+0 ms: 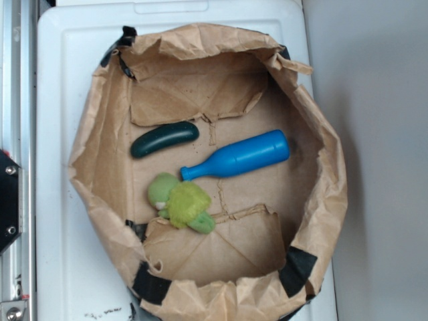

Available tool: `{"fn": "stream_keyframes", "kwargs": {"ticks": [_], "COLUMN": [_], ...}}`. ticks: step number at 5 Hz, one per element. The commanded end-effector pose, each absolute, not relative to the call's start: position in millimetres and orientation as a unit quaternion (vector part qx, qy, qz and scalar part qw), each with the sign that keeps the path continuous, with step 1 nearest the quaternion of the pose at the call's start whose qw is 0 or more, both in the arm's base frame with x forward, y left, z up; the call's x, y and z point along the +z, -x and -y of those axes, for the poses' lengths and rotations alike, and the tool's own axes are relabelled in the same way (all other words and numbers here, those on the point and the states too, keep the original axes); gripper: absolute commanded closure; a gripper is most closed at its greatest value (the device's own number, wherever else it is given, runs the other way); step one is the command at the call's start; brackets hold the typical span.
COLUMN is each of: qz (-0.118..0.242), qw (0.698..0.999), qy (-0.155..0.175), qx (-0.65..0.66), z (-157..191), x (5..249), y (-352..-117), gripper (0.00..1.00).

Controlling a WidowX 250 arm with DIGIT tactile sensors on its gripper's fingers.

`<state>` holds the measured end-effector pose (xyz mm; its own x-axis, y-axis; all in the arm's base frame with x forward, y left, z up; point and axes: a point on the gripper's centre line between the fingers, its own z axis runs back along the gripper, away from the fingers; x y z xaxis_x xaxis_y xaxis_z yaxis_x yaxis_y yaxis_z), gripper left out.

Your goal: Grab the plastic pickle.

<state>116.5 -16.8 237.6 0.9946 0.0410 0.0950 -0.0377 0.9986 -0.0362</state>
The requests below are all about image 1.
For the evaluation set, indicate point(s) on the dark green plastic pickle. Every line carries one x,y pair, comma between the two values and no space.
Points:
163,137

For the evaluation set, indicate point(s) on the green plush toy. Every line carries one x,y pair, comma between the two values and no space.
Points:
183,203

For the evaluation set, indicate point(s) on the blue plastic bottle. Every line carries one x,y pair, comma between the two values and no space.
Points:
242,157

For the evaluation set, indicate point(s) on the brown paper bag bin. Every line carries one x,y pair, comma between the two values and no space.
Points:
213,180

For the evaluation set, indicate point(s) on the white plastic container lid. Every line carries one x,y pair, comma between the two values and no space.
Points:
75,278

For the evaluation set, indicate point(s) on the black mounting plate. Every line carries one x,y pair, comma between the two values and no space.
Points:
10,201

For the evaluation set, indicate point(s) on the aluminium frame rail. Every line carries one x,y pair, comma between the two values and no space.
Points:
18,98

